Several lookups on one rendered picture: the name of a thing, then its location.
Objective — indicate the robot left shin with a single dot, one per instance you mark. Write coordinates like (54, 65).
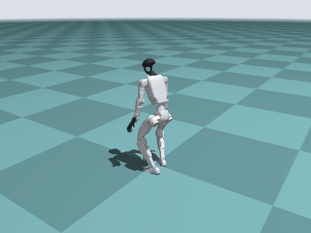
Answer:
(146, 153)

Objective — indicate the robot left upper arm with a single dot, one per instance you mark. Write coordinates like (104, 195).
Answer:
(141, 90)

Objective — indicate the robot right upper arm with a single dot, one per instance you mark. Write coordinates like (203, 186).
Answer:
(166, 83)

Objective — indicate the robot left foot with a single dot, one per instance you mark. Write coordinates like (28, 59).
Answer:
(155, 170)

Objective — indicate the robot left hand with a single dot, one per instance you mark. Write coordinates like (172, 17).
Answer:
(131, 124)

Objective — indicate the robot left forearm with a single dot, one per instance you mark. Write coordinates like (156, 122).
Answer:
(137, 110)

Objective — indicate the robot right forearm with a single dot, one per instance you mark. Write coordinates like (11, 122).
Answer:
(165, 104)

